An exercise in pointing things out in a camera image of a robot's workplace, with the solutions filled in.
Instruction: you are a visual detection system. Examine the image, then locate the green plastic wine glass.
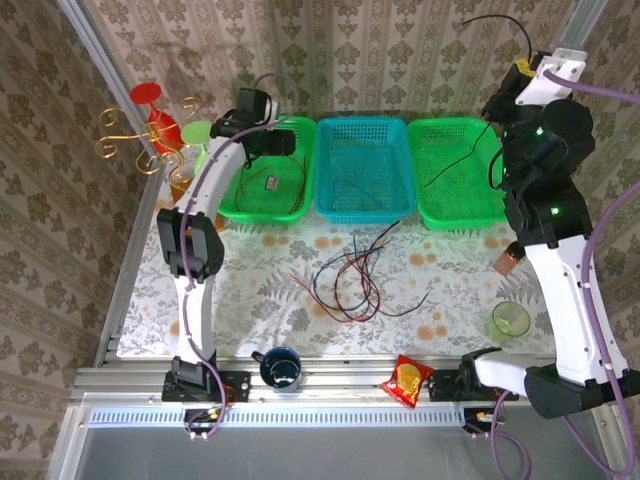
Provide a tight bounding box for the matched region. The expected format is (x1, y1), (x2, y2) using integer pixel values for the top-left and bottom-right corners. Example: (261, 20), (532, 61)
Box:
(180, 120), (217, 174)

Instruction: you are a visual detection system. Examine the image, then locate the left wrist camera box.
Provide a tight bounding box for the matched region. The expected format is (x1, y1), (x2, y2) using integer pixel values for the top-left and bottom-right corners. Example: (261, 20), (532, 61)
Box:
(234, 87), (275, 126)

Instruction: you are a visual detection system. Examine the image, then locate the teal plastic basket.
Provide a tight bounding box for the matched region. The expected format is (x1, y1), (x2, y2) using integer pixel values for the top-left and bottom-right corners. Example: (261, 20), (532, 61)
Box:
(314, 117), (419, 226)

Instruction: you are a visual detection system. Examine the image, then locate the gold wire glass rack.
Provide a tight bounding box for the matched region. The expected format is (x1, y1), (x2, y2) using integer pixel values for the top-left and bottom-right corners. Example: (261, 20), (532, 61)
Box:
(95, 96), (202, 210)

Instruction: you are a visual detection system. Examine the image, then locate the dark blue mug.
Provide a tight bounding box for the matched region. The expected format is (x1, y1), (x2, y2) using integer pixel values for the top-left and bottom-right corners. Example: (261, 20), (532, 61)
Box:
(250, 347), (305, 394)

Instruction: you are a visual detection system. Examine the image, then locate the brown bottle with black cap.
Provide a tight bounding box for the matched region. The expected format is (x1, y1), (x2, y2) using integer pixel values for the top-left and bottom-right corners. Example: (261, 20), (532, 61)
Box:
(494, 242), (526, 276)

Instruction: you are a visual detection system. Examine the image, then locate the aluminium frame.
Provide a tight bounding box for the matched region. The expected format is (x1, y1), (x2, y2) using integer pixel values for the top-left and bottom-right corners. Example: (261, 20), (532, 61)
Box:
(47, 0), (640, 480)

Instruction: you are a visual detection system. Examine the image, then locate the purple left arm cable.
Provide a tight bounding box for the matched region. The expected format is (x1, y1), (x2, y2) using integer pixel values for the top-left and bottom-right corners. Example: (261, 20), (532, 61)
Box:
(179, 73), (301, 441)

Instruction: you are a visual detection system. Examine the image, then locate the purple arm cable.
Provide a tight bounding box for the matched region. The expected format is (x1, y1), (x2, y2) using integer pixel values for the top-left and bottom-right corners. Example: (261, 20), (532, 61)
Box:
(179, 73), (301, 441)
(489, 69), (640, 476)

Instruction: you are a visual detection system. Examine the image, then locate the red snack packet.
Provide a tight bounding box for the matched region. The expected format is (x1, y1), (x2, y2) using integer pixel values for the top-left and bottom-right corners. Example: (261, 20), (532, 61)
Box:
(381, 353), (435, 410)

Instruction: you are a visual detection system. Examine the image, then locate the green plastic basket with label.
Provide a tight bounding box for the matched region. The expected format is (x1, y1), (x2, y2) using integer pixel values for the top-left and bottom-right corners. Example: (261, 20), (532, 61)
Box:
(218, 115), (317, 226)

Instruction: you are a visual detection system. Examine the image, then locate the wooden base board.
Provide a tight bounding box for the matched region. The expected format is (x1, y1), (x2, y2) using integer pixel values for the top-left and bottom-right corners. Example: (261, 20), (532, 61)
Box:
(169, 175), (226, 236)

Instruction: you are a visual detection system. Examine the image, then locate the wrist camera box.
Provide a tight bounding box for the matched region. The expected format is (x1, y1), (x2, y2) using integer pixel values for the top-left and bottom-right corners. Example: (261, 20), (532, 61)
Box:
(234, 87), (275, 126)
(514, 47), (587, 107)

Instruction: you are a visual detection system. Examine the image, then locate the black connector box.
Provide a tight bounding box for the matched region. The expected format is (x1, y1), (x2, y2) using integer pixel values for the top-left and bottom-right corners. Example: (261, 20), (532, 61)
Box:
(183, 407), (226, 441)
(462, 407), (501, 435)

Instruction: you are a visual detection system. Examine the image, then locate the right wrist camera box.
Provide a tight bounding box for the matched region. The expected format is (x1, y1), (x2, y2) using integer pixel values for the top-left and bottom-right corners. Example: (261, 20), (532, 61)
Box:
(514, 47), (587, 107)

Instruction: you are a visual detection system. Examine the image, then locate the floral tablecloth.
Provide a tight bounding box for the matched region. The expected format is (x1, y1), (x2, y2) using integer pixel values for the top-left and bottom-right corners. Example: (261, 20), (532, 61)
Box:
(117, 139), (569, 359)

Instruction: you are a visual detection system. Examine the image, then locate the clear green plastic cup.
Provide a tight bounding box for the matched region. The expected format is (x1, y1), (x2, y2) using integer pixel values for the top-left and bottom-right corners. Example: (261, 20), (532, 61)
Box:
(489, 300), (532, 344)

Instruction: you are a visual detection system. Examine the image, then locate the black cable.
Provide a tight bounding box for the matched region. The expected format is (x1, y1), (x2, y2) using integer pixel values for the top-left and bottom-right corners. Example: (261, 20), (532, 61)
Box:
(313, 220), (403, 301)
(423, 13), (534, 190)
(369, 292), (432, 318)

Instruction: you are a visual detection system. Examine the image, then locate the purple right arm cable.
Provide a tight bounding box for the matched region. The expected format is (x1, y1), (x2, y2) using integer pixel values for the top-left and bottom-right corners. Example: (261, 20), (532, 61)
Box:
(489, 69), (640, 476)

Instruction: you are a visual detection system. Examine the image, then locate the red plastic wine glass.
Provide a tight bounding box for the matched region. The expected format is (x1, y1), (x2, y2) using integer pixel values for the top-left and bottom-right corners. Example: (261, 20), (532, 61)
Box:
(129, 82), (184, 154)

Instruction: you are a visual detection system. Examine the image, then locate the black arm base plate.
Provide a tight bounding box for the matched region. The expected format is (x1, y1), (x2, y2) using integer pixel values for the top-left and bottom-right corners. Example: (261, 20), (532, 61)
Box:
(428, 368), (476, 401)
(162, 368), (251, 404)

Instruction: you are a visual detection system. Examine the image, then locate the white slotted cable duct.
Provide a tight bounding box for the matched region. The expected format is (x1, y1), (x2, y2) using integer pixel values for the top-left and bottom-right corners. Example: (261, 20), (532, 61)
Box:
(88, 405), (464, 427)

